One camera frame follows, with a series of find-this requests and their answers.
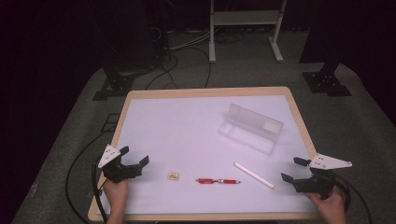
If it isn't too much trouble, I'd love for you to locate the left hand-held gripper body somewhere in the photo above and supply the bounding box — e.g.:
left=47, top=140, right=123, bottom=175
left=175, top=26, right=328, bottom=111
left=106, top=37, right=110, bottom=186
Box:
left=97, top=144, right=143, bottom=184

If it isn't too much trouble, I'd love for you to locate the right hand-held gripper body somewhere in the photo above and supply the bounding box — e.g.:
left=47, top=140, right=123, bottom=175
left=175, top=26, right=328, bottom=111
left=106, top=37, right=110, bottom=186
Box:
left=292, top=153, right=353, bottom=200

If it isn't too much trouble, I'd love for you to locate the white pen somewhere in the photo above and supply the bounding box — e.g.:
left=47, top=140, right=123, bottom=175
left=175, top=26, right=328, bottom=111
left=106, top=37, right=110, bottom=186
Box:
left=233, top=161, right=276, bottom=189

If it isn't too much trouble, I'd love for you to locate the clear plastic pencil case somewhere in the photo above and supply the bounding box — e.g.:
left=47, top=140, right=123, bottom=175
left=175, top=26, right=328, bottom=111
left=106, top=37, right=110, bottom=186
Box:
left=217, top=103, right=285, bottom=157

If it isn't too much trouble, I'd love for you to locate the red pen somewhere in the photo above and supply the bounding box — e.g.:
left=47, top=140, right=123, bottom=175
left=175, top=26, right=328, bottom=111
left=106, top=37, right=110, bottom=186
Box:
left=195, top=177, right=242, bottom=186

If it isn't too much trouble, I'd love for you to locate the person's left hand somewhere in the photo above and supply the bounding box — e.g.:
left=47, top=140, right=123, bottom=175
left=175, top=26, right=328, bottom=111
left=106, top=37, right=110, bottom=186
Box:
left=102, top=179, right=130, bottom=215

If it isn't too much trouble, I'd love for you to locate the person's right hand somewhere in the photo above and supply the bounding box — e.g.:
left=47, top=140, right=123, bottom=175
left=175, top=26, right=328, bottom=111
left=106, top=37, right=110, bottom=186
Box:
left=304, top=187, right=347, bottom=224

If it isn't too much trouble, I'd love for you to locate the black stand base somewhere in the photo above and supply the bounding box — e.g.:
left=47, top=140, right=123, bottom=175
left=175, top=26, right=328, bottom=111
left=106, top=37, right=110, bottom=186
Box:
left=92, top=69, right=135, bottom=102
left=301, top=61, right=353, bottom=98

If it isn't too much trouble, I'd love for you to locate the white metal stand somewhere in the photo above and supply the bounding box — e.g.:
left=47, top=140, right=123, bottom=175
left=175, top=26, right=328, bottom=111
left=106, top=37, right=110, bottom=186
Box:
left=208, top=0, right=289, bottom=64

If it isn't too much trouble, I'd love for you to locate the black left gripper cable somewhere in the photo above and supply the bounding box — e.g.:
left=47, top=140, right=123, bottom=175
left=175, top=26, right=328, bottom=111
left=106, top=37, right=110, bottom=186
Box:
left=91, top=158, right=108, bottom=224

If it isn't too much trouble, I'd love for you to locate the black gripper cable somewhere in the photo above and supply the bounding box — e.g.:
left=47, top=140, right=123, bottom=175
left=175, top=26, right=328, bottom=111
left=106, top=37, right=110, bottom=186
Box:
left=334, top=175, right=353, bottom=213
left=91, top=158, right=108, bottom=224

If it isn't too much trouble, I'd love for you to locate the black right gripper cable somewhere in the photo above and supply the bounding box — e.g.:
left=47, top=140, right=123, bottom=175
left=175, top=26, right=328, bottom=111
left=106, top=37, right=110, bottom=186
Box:
left=334, top=175, right=353, bottom=213

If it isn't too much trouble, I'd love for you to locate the black floor cable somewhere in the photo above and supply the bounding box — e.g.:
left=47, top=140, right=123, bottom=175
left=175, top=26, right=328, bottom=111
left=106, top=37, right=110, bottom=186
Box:
left=144, top=46, right=213, bottom=91
left=64, top=131, right=108, bottom=224
left=346, top=183, right=374, bottom=224

